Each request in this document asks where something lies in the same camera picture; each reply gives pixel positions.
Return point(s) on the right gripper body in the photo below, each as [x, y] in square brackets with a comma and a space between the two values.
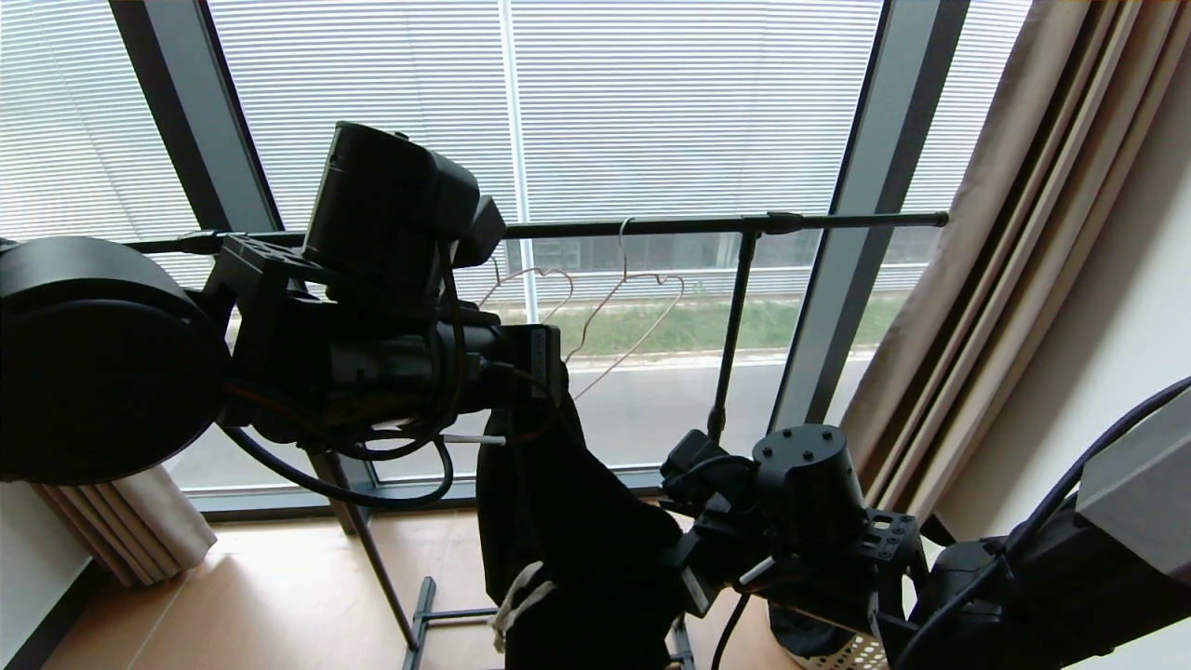
[744, 572]

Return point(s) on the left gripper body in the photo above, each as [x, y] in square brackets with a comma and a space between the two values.
[400, 372]

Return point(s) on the black shorts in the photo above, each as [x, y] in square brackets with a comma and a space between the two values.
[577, 530]

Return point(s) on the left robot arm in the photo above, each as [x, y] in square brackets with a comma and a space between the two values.
[93, 363]

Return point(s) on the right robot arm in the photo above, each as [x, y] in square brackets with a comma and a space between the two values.
[1117, 558]

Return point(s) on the heap of black clothes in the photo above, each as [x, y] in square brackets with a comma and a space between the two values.
[805, 637]

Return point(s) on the white laundry basket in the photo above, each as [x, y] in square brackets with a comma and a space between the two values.
[847, 651]

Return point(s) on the pink clothes hanger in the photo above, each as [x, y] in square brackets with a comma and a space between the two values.
[540, 271]
[625, 276]

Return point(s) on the black clothes rack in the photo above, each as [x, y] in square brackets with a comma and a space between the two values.
[698, 224]

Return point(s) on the beige curtain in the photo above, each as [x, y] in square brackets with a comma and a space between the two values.
[1005, 279]
[140, 530]

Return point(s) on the window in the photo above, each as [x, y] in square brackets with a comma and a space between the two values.
[875, 186]

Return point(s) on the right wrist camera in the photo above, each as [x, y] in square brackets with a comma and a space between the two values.
[702, 470]

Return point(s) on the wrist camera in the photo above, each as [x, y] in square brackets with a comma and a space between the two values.
[702, 470]
[482, 233]

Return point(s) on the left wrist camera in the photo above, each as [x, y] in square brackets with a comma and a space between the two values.
[482, 233]

